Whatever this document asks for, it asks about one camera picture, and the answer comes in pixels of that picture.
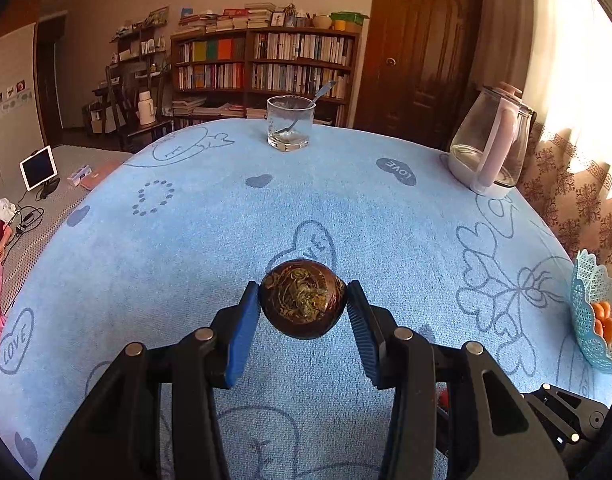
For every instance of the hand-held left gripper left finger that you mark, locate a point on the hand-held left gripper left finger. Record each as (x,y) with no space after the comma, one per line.
(241,345)

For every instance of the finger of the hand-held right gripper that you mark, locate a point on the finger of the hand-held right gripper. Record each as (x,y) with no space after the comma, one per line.
(571,417)

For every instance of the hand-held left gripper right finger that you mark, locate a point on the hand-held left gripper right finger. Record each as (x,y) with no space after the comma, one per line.
(363,340)

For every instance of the large orange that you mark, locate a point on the large orange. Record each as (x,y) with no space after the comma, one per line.
(608,330)

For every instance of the small orange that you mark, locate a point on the small orange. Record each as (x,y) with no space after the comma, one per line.
(600,310)

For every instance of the light blue lace basket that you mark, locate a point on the light blue lace basket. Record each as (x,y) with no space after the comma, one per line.
(583,300)

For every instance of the red cherry tomato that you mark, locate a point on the red cherry tomato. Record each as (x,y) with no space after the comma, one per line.
(442,400)

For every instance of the blue printed blanket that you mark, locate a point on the blue printed blanket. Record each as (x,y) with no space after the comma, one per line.
(186,260)

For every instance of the pink case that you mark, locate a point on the pink case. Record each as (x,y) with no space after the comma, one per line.
(98,176)

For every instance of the patterned beige curtain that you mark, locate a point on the patterned beige curtain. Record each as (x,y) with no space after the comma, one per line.
(576,195)

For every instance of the clear glass cup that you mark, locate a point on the clear glass cup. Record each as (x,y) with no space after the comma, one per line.
(276,125)

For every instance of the grey woven cloth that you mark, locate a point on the grey woven cloth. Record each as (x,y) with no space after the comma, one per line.
(51,215)

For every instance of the small white box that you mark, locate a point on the small white box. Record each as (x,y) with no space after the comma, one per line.
(78,176)

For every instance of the dark wooden chair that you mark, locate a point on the dark wooden chair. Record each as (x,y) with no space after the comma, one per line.
(141,132)

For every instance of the black tablet stand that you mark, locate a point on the black tablet stand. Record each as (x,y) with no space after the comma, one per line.
(48,189)

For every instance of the white thermos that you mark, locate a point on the white thermos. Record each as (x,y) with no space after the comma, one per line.
(147,110)

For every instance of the metal spoon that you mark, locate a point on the metal spoon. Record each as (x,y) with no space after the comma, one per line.
(326,89)

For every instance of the white tablet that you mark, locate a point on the white tablet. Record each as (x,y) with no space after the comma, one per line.
(37,167)

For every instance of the rows of shelved books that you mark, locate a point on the rows of shelved books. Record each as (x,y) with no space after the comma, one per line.
(296,77)

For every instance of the dark wooden bookshelf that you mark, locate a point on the dark wooden bookshelf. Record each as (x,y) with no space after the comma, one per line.
(247,60)

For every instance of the brown wooden door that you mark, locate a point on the brown wooden door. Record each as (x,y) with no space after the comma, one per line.
(421,50)

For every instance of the open wooden shelf rack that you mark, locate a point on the open wooden shelf rack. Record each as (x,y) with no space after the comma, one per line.
(141,57)

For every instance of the green box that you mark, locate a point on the green box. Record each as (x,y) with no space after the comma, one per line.
(351,21)

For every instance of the beige pot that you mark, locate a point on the beige pot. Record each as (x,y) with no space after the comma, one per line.
(322,21)

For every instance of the stacks of lying books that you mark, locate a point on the stacks of lying books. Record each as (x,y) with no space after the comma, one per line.
(226,20)

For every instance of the row of wall pictures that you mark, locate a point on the row of wall pictures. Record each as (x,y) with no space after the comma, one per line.
(11,97)

